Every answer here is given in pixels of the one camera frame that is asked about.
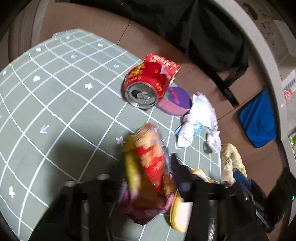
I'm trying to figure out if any purple pink round container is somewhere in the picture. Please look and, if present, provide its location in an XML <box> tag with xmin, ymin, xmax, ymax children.
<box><xmin>156</xmin><ymin>85</ymin><xmax>193</xmax><ymax>116</ymax></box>

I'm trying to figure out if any green plant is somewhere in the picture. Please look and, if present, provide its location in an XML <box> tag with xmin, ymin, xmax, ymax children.
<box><xmin>289</xmin><ymin>136</ymin><xmax>296</xmax><ymax>161</ymax></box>

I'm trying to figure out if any green grid tablecloth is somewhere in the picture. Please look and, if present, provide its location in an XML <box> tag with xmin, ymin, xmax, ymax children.
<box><xmin>0</xmin><ymin>28</ymin><xmax>221</xmax><ymax>241</ymax></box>

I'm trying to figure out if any large crumpled white paper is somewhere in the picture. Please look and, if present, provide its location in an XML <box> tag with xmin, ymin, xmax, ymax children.
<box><xmin>174</xmin><ymin>92</ymin><xmax>218</xmax><ymax>149</ymax></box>

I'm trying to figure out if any white vent grille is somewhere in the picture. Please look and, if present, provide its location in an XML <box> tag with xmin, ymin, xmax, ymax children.
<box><xmin>282</xmin><ymin>70</ymin><xmax>296</xmax><ymax>91</ymax></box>

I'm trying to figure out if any red yellow snack packet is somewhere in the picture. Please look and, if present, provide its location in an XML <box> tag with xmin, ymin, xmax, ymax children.
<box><xmin>118</xmin><ymin>123</ymin><xmax>178</xmax><ymax>226</ymax></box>

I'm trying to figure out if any small orange ornament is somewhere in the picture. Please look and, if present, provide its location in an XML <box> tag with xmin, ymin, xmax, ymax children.
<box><xmin>284</xmin><ymin>89</ymin><xmax>295</xmax><ymax>102</ymax></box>

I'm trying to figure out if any cream floral wrapper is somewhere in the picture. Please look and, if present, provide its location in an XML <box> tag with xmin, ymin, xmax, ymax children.
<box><xmin>220</xmin><ymin>143</ymin><xmax>248</xmax><ymax>184</ymax></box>

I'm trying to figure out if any blue cloth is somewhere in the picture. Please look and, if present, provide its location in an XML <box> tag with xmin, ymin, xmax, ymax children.
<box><xmin>239</xmin><ymin>89</ymin><xmax>277</xmax><ymax>148</ymax></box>

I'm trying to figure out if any yellow white wrapper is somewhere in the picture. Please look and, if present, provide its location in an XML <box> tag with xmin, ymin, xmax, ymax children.
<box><xmin>170</xmin><ymin>169</ymin><xmax>214</xmax><ymax>233</ymax></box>

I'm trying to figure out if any small crumpled white tissue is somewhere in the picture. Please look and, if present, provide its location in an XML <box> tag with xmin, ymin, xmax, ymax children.
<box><xmin>206</xmin><ymin>131</ymin><xmax>221</xmax><ymax>153</ymax></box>

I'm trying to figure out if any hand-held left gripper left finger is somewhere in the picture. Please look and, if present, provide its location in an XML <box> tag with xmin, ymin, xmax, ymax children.
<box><xmin>29</xmin><ymin>174</ymin><xmax>123</xmax><ymax>241</ymax></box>

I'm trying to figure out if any brown lettered wall sign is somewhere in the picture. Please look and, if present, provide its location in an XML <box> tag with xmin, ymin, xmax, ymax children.
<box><xmin>242</xmin><ymin>2</ymin><xmax>276</xmax><ymax>46</ymax></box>

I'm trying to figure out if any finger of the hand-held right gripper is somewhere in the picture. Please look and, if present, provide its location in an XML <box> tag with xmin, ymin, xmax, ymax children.
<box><xmin>233</xmin><ymin>171</ymin><xmax>253</xmax><ymax>189</ymax></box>

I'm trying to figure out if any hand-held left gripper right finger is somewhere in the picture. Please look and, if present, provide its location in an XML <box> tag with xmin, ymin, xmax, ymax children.
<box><xmin>171</xmin><ymin>154</ymin><xmax>269</xmax><ymax>241</ymax></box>

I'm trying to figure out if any red drink can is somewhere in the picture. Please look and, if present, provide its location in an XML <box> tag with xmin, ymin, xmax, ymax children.
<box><xmin>124</xmin><ymin>64</ymin><xmax>170</xmax><ymax>109</ymax></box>

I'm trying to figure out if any black garment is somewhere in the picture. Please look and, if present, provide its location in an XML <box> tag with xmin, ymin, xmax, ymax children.
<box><xmin>69</xmin><ymin>0</ymin><xmax>250</xmax><ymax>107</ymax></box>

